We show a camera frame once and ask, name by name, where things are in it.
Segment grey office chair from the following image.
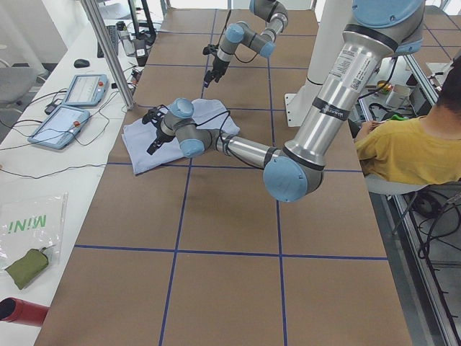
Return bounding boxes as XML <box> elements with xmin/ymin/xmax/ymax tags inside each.
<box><xmin>1</xmin><ymin>66</ymin><xmax>37</xmax><ymax>107</ymax></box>

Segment red cylinder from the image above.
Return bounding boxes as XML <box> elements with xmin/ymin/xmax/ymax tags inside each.
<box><xmin>1</xmin><ymin>297</ymin><xmax>49</xmax><ymax>327</ymax></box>

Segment aluminium frame post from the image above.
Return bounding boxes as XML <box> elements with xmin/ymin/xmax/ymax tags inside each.
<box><xmin>81</xmin><ymin>0</ymin><xmax>135</xmax><ymax>110</ymax></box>

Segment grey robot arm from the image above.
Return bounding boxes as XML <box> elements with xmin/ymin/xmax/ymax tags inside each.
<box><xmin>202</xmin><ymin>0</ymin><xmax>288</xmax><ymax>87</ymax></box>
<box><xmin>142</xmin><ymin>1</ymin><xmax>424</xmax><ymax>202</ymax></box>

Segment clear plastic bag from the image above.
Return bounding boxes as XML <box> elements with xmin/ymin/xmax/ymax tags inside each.
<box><xmin>1</xmin><ymin>192</ymin><xmax>68</xmax><ymax>276</ymax></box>

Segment black computer mouse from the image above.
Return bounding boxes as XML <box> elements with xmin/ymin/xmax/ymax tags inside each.
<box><xmin>73</xmin><ymin>58</ymin><xmax>90</xmax><ymax>68</ymax></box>

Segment far blue teach pendant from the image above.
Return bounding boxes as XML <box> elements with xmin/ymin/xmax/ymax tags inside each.
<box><xmin>62</xmin><ymin>74</ymin><xmax>108</xmax><ymax>107</ymax></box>

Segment black keyboard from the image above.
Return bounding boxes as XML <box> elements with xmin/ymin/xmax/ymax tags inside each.
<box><xmin>96</xmin><ymin>25</ymin><xmax>118</xmax><ymax>58</ymax></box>

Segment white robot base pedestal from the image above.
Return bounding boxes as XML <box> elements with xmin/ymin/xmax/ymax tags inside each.
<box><xmin>285</xmin><ymin>0</ymin><xmax>352</xmax><ymax>127</ymax></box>

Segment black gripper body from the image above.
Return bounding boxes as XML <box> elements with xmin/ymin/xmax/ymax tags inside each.
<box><xmin>156</xmin><ymin>126</ymin><xmax>175</xmax><ymax>144</ymax></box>
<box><xmin>211</xmin><ymin>56</ymin><xmax>230</xmax><ymax>76</ymax></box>

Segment person in yellow shirt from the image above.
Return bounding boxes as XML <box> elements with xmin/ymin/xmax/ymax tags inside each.
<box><xmin>354</xmin><ymin>53</ymin><xmax>461</xmax><ymax>186</ymax></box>

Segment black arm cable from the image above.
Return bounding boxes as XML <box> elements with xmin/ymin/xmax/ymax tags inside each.
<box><xmin>194</xmin><ymin>110</ymin><xmax>253</xmax><ymax>169</ymax></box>
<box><xmin>218</xmin><ymin>9</ymin><xmax>260</xmax><ymax>64</ymax></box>

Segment white mug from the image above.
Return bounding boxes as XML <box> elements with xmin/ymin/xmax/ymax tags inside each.
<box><xmin>385</xmin><ymin>84</ymin><xmax>412</xmax><ymax>109</ymax></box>

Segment blue striped button shirt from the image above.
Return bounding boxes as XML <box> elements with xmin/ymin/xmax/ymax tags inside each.
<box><xmin>122</xmin><ymin>99</ymin><xmax>227</xmax><ymax>174</ymax></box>

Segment near blue teach pendant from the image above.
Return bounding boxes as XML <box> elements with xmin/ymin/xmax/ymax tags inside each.
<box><xmin>27</xmin><ymin>105</ymin><xmax>90</xmax><ymax>149</ymax></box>

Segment green fabric pouch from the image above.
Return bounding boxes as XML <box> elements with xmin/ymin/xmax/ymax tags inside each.
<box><xmin>5</xmin><ymin>249</ymin><xmax>49</xmax><ymax>290</ymax></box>

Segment blue teach pendant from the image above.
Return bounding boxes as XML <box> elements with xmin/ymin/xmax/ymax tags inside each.
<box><xmin>62</xmin><ymin>74</ymin><xmax>108</xmax><ymax>107</ymax></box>
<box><xmin>27</xmin><ymin>105</ymin><xmax>90</xmax><ymax>149</ymax></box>

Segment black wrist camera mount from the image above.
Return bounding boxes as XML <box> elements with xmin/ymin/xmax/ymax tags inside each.
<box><xmin>202</xmin><ymin>44</ymin><xmax>219</xmax><ymax>56</ymax></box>
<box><xmin>141</xmin><ymin>105</ymin><xmax>169</xmax><ymax>127</ymax></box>

